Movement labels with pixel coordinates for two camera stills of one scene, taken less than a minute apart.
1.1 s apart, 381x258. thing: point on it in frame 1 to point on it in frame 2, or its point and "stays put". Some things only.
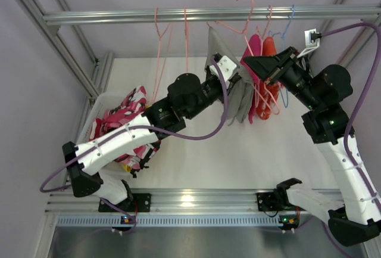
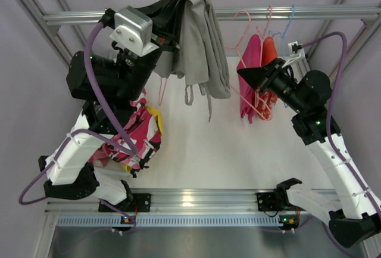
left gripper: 215,82 to 166,34
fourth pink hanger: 265,28 stays put
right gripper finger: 264,66 to 255,75
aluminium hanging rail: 250,14 stays put
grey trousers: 240,92 to 202,58
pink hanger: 243,33 to 237,47
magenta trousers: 252,47 stays put
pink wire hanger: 164,42 to 159,102
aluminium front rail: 188,202 stays put
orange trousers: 269,93 stays put
